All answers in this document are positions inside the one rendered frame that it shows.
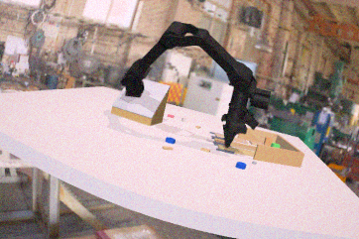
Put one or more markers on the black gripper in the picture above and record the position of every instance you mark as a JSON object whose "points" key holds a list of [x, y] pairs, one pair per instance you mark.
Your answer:
{"points": [[233, 119]]}

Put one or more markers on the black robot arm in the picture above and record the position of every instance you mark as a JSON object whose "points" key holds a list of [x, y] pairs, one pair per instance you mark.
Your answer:
{"points": [[240, 75]]}

